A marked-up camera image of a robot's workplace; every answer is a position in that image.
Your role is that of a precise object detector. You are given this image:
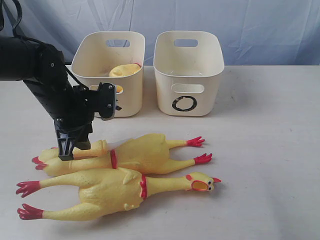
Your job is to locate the headless yellow rubber chicken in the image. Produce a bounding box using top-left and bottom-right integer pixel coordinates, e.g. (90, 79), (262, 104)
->
(108, 63), (141, 78)

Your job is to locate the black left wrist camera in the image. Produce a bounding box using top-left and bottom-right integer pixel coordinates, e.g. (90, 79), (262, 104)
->
(97, 82), (117, 121)

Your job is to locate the cream bin marked X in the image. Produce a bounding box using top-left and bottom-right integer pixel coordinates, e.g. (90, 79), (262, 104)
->
(70, 31), (145, 118)

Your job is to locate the yellow rubber chicken beak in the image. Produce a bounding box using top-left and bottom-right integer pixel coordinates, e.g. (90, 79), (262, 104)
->
(16, 167), (221, 221)

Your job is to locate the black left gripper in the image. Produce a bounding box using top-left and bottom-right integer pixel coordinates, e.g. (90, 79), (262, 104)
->
(53, 84), (100, 161)

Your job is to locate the yellow rubber chicken lying behind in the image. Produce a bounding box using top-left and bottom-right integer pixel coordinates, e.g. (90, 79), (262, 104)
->
(31, 133), (212, 177)

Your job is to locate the blue-grey backdrop curtain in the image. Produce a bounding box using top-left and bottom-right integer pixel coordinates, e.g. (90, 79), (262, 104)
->
(0, 0), (320, 67)

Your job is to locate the cream bin marked O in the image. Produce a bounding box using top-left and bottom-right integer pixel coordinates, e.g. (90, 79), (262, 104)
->
(153, 30), (225, 117)

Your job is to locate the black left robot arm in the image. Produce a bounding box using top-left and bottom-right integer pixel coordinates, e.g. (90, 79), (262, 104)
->
(0, 36), (94, 161)

